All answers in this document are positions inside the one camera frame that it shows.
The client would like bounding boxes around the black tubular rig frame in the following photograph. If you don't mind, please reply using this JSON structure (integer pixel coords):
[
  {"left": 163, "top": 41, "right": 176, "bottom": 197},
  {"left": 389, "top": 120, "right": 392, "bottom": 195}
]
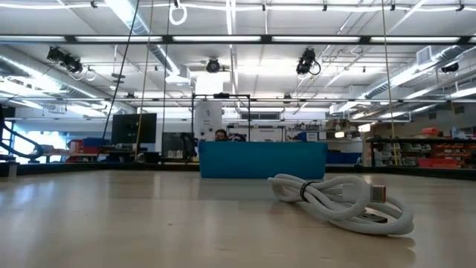
[{"left": 190, "top": 93, "right": 252, "bottom": 143}]

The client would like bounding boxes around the dark equipment case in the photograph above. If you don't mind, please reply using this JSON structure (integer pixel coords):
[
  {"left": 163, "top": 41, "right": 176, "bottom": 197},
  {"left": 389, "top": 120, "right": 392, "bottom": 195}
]
[{"left": 161, "top": 131, "right": 199, "bottom": 162}]

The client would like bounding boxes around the black monitor screen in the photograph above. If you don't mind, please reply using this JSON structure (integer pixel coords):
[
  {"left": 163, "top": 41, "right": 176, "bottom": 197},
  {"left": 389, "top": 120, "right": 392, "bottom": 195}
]
[{"left": 111, "top": 112, "right": 158, "bottom": 146}]

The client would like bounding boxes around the white cable with black tie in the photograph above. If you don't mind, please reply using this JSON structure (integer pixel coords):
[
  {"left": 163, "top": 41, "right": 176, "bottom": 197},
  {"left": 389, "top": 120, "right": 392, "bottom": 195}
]
[{"left": 267, "top": 172, "right": 415, "bottom": 237}]

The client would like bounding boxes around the black aluminium table frame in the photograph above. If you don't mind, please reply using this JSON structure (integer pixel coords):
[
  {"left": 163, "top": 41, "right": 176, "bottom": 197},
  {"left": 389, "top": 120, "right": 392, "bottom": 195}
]
[{"left": 0, "top": 160, "right": 476, "bottom": 182}]

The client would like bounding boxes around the black hanging cable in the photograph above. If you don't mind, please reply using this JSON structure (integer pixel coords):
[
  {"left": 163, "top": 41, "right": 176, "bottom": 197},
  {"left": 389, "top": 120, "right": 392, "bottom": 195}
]
[{"left": 101, "top": 0, "right": 141, "bottom": 143}]

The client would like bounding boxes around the white machine cabinet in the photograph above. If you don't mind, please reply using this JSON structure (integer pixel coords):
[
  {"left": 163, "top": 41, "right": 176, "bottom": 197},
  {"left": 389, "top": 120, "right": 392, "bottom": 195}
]
[{"left": 193, "top": 100, "right": 224, "bottom": 142}]

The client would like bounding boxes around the storage shelf unit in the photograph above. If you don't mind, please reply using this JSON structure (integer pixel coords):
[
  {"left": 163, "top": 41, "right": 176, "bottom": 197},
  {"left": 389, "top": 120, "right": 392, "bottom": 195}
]
[{"left": 365, "top": 126, "right": 476, "bottom": 170}]

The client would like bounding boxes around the white hanging cable loop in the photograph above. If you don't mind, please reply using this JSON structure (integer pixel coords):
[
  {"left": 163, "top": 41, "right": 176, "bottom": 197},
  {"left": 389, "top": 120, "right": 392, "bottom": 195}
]
[{"left": 168, "top": 0, "right": 188, "bottom": 27}]

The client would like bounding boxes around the blue plastic bin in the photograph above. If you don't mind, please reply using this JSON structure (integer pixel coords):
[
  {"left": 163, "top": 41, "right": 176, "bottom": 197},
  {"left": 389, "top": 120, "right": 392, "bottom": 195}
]
[{"left": 198, "top": 140, "right": 329, "bottom": 180}]

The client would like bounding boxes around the black ceiling-mounted camera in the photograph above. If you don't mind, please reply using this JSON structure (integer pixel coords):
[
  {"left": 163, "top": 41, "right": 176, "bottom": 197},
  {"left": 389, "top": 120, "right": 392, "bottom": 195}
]
[
  {"left": 295, "top": 47, "right": 322, "bottom": 77},
  {"left": 45, "top": 45, "right": 84, "bottom": 74}
]

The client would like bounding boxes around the black overhead camera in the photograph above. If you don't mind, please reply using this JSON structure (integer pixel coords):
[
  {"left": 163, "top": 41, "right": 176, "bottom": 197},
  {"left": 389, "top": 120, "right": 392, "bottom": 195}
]
[{"left": 205, "top": 57, "right": 222, "bottom": 74}]

